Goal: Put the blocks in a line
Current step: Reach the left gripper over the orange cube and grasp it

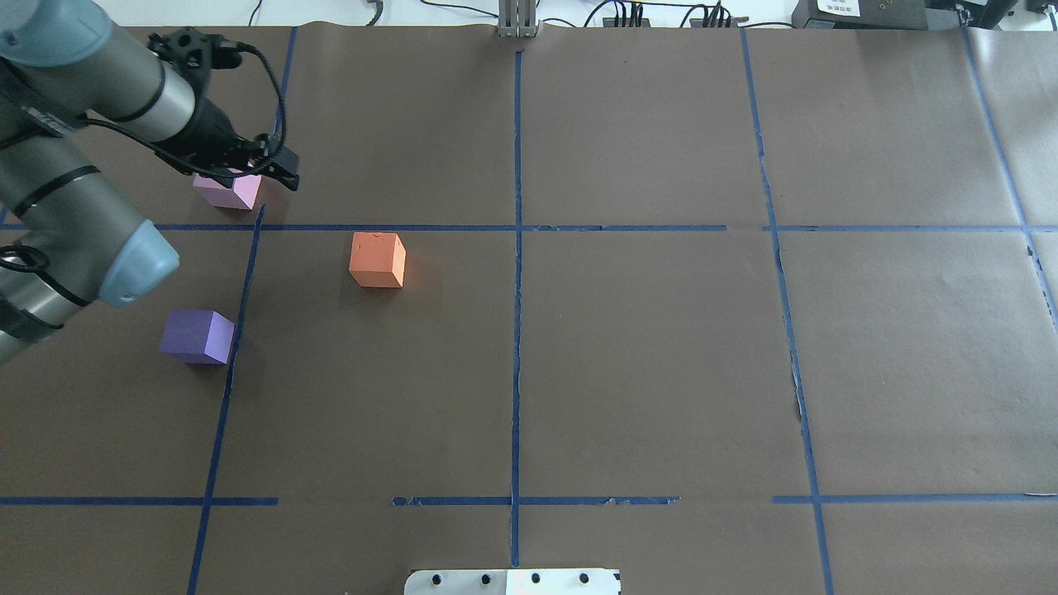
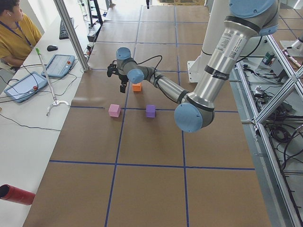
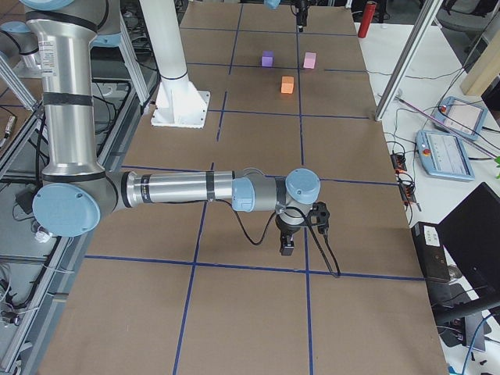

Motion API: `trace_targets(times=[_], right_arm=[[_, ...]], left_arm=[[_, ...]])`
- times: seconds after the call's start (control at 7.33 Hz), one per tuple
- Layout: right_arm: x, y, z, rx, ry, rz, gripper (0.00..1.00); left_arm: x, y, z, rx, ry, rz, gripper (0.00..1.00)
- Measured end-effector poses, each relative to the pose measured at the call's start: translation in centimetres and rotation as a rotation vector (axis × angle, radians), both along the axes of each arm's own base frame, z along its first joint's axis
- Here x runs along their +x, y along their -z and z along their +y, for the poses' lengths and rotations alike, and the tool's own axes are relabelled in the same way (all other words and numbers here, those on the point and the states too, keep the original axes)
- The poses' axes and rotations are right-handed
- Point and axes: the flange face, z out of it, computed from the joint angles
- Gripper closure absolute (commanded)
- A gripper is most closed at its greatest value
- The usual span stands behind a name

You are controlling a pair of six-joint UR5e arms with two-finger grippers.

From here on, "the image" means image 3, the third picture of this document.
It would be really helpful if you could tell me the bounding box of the purple foam block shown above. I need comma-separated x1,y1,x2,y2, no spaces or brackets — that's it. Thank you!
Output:
261,50,274,67

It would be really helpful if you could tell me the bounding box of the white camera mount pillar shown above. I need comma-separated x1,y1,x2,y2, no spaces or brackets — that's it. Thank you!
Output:
140,0,210,129

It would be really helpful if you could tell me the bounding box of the red cylinder bottle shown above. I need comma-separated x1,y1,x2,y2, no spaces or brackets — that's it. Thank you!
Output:
358,1,377,38

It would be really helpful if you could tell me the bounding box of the black laptop computer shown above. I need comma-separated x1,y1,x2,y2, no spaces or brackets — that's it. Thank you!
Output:
434,182,499,324

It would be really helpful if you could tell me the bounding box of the brown paper table cover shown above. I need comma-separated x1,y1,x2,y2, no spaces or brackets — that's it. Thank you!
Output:
38,2,447,374

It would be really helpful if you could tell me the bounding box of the black box with label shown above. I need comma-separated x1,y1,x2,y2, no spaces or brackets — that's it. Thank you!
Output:
411,222,450,283

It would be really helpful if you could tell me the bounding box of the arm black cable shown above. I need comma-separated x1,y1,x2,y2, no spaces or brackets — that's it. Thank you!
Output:
218,198,341,278

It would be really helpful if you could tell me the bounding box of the reacher grabber stick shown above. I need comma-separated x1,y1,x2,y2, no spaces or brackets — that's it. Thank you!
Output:
395,97,499,163

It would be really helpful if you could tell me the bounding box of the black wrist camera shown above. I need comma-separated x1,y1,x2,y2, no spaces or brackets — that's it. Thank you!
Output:
309,202,330,237

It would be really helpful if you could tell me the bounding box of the orange black connector strip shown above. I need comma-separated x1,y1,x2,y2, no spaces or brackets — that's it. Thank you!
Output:
390,152,417,206

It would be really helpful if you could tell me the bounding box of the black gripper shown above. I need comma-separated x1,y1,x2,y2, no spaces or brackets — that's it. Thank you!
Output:
293,0,309,31
276,212,309,256

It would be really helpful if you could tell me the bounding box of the aluminium frame post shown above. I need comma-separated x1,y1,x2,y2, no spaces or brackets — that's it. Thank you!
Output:
374,0,442,121

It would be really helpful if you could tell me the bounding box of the pink foam block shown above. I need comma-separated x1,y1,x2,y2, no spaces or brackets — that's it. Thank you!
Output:
303,52,316,70

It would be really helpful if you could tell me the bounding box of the far blue teach pendant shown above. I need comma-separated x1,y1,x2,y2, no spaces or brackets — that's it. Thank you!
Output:
432,96,487,141

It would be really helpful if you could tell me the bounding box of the blue teach pendant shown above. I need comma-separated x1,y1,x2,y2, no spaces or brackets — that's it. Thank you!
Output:
432,96,487,141
416,130,475,181

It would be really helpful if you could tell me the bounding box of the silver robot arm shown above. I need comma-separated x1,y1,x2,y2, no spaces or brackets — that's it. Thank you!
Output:
263,0,312,33
24,1,320,255

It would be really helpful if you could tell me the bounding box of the orange foam block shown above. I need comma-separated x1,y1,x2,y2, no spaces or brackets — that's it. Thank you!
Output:
280,76,295,95

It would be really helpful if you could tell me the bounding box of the near blue teach pendant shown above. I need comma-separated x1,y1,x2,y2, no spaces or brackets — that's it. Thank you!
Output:
416,130,475,181

